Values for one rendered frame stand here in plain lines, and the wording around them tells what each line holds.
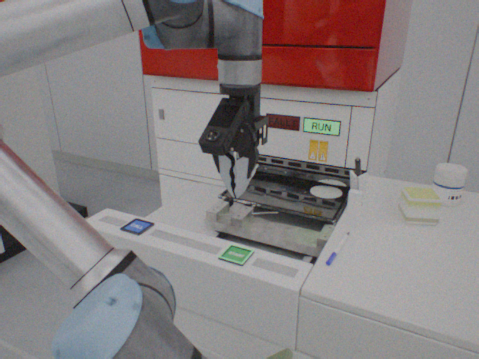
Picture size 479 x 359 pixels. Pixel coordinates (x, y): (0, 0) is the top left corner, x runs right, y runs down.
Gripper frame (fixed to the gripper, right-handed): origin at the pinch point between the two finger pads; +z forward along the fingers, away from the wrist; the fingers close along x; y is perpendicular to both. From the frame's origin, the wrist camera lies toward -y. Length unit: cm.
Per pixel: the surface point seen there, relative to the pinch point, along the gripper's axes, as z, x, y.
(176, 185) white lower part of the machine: 32, 57, 58
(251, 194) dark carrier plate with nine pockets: 20.8, 15.7, 42.0
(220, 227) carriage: 24.1, 17.0, 23.9
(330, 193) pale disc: 21, -6, 54
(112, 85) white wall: 26, 232, 207
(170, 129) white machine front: 9, 59, 58
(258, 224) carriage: 22.7, 7.1, 27.9
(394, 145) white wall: 47, -11, 207
